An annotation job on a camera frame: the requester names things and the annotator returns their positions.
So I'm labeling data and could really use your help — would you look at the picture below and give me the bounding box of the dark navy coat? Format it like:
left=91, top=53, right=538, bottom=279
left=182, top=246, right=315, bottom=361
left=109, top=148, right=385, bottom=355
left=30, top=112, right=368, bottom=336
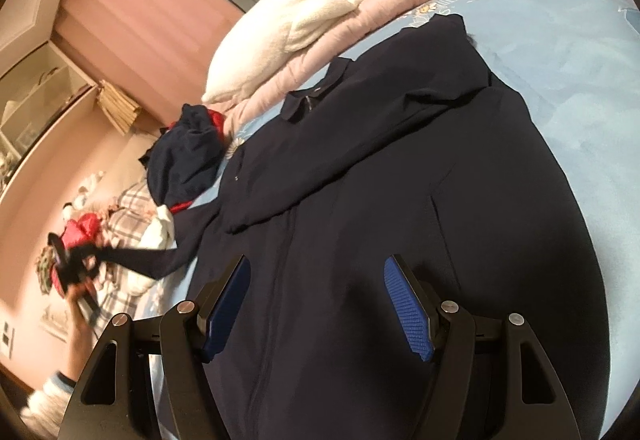
left=122, top=15, right=610, bottom=439

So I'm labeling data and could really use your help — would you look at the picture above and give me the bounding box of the person left forearm sleeve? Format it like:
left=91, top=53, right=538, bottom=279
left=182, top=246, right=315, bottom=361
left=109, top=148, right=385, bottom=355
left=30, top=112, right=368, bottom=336
left=20, top=372, right=76, bottom=439

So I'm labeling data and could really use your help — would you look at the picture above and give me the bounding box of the person left hand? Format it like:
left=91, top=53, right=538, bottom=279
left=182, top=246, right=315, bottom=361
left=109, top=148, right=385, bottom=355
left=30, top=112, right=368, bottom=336
left=61, top=279, right=96, bottom=382

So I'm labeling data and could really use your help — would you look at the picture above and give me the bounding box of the red puffer jacket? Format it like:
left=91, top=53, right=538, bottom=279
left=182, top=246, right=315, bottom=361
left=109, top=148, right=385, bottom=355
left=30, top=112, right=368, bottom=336
left=48, top=212, right=102, bottom=298

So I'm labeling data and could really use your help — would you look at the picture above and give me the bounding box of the plaid blanket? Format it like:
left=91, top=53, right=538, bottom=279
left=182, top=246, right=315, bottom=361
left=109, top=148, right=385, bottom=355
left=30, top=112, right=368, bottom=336
left=89, top=178, right=168, bottom=337

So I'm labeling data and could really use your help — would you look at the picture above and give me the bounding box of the navy and red garment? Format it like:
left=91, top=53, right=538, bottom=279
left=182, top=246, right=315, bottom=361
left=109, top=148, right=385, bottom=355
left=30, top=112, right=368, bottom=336
left=139, top=104, right=227, bottom=215

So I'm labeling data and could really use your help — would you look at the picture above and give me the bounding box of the woven straw hanging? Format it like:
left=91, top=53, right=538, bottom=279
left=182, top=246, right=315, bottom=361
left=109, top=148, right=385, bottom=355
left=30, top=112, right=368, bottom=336
left=96, top=80, right=142, bottom=135

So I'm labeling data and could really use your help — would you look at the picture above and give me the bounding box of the white fluffy blanket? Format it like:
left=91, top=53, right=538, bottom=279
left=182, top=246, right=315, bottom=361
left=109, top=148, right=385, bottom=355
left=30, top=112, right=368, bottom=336
left=201, top=0, right=363, bottom=104

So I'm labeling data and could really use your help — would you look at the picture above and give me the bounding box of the light blue floral bedsheet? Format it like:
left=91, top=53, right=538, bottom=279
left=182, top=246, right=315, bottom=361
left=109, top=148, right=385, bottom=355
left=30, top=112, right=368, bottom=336
left=239, top=0, right=639, bottom=438

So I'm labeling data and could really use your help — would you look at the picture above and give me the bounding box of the wall shelf cabinet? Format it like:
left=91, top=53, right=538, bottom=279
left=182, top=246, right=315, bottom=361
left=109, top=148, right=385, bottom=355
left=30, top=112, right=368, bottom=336
left=1, top=42, right=96, bottom=189

